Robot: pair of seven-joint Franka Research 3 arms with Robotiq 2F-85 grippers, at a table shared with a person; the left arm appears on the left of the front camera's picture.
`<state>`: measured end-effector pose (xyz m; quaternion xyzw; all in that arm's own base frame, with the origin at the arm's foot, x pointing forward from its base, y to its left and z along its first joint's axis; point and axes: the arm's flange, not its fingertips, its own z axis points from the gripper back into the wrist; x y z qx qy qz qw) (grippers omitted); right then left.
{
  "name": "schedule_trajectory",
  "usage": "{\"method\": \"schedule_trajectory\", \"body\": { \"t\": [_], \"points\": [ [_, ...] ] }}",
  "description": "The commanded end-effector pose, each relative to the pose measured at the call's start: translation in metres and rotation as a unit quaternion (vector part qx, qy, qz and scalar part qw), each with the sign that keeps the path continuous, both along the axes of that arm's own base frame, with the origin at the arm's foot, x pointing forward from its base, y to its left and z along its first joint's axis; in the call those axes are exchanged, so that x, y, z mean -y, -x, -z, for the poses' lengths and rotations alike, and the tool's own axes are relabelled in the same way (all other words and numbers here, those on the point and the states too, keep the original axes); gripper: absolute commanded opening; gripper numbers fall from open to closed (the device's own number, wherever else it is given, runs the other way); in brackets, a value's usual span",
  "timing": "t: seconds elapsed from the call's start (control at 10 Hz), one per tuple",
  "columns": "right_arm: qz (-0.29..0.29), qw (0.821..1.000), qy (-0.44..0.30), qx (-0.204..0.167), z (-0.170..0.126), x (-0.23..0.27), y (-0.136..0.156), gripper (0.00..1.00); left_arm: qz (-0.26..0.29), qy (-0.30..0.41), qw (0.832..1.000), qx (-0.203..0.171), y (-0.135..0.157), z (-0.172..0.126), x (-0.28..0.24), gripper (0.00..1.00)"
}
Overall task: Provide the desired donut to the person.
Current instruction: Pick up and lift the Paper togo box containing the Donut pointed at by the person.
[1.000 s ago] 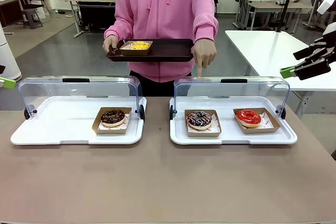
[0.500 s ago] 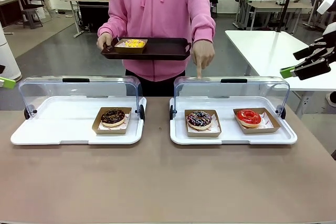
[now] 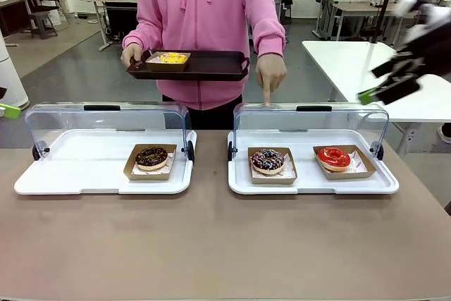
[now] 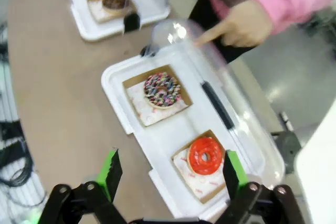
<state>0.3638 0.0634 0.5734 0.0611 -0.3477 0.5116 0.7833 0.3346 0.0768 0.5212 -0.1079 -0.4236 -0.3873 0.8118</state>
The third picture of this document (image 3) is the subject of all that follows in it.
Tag white display case base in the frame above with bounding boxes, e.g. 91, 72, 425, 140
227, 128, 400, 196
13, 128, 197, 196

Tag black pants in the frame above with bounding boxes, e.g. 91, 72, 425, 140
161, 93, 244, 131

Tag person's left hand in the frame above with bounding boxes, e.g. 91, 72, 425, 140
254, 52, 288, 108

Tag long grey background table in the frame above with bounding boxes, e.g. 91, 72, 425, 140
330, 0, 421, 47

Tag dark brown serving tray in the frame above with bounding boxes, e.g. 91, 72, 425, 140
126, 49, 251, 82

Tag black office chair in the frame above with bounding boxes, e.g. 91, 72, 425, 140
27, 0, 60, 40

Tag white side table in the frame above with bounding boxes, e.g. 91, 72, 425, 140
302, 40, 451, 123

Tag person's right hand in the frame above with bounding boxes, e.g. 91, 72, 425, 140
121, 42, 146, 69

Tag chocolate donut with sprinkles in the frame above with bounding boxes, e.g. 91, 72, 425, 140
135, 146, 169, 172
123, 143, 178, 182

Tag yellow frosted donut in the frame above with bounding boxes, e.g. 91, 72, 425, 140
145, 50, 192, 73
154, 51, 188, 65

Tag red glazed donut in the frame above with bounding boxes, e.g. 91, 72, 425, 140
312, 144, 378, 181
316, 146, 352, 173

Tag black vertical pole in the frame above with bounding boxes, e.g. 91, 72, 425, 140
370, 0, 403, 44

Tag dark donut with colourful drizzle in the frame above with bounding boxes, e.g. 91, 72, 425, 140
250, 149, 285, 176

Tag person in pink hoodie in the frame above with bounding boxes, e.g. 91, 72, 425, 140
122, 0, 287, 111

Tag white cylindrical stand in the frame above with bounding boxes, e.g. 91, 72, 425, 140
0, 29, 30, 111

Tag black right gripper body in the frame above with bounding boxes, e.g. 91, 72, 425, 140
397, 0, 451, 78

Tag chocolate donut colourful sprinkles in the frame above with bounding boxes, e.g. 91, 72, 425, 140
247, 146, 299, 187

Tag clear display case lid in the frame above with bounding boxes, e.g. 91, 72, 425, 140
228, 102, 390, 162
23, 102, 195, 168

